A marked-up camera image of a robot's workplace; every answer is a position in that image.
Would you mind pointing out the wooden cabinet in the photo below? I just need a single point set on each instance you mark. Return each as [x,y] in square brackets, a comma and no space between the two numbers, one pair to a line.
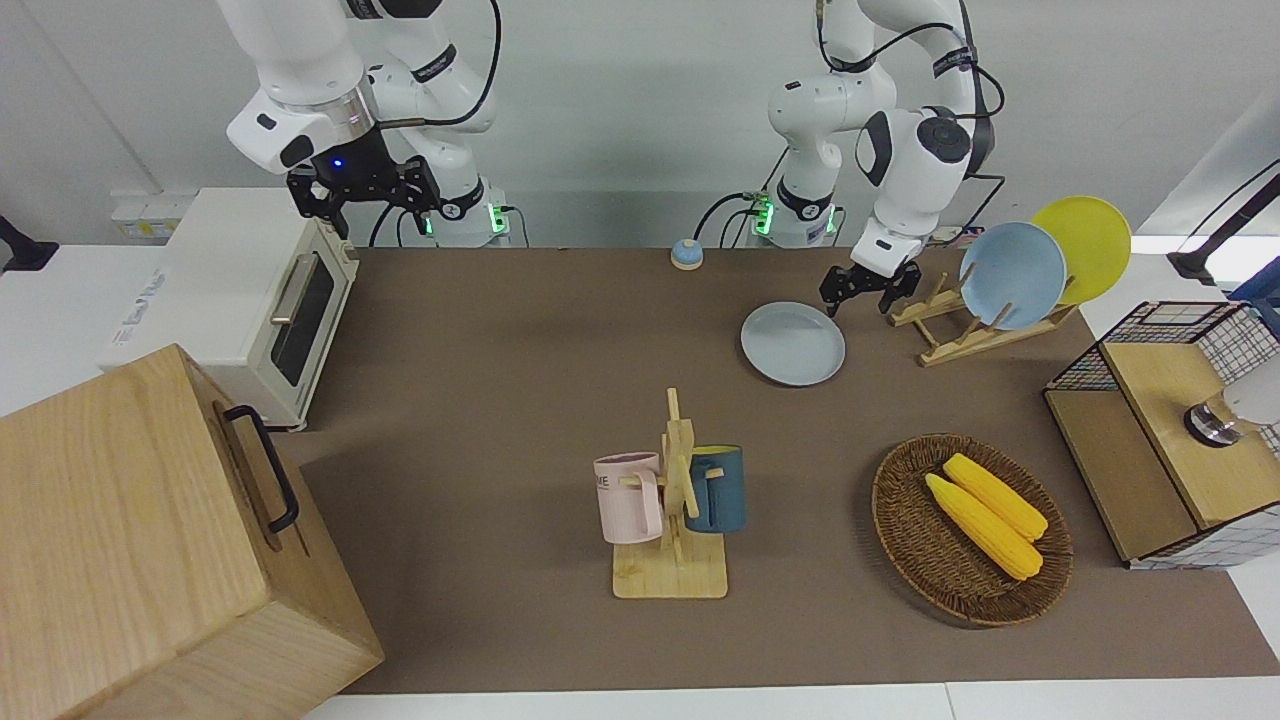
[130,540]

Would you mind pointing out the black camera stand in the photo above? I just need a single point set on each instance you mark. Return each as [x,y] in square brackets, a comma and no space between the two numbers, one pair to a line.
[1200,255]
[20,250]

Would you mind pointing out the gray plate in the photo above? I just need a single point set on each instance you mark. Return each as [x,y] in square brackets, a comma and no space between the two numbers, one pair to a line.
[793,343]

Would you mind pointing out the dark blue mug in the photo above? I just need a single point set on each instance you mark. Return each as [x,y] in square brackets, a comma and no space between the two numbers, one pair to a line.
[720,495]

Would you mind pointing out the light blue plate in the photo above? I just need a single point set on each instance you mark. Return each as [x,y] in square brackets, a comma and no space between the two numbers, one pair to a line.
[1012,275]

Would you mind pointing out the brown table mat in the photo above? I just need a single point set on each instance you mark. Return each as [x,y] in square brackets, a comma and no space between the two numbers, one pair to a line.
[500,400]

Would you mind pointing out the pink mug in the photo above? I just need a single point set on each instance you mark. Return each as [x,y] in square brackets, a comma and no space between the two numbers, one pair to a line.
[625,500]

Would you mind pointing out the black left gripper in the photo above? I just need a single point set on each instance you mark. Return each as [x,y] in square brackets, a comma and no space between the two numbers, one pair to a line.
[870,282]

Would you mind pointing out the yellow plate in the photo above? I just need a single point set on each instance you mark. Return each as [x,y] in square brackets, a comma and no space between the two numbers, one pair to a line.
[1095,245]

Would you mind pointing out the brown wicker basket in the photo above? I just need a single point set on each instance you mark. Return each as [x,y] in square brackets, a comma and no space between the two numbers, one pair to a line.
[920,540]

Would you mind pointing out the yellow corn cob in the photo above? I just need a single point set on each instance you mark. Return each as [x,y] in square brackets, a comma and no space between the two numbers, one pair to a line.
[985,530]
[995,495]

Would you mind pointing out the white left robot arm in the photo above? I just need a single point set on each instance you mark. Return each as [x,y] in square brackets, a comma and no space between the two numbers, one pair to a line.
[920,150]

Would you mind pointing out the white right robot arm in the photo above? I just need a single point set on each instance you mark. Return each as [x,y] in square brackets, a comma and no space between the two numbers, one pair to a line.
[290,60]

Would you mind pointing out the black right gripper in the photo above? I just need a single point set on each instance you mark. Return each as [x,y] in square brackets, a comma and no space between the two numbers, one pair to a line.
[360,178]

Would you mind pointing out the wooden plate rack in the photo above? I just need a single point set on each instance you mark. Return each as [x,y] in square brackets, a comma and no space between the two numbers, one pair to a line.
[960,345]

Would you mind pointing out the wooden mug tree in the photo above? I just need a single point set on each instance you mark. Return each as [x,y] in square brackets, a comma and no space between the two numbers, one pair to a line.
[670,575]

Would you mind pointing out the cream toaster oven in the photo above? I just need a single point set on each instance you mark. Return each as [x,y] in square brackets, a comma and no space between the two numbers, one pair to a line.
[220,280]

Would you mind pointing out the white cylinder bottle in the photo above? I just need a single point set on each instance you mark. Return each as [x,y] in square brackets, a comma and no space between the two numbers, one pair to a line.
[1255,395]

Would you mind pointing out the white wall power outlet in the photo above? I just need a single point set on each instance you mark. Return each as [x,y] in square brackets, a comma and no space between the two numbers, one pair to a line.
[145,215]

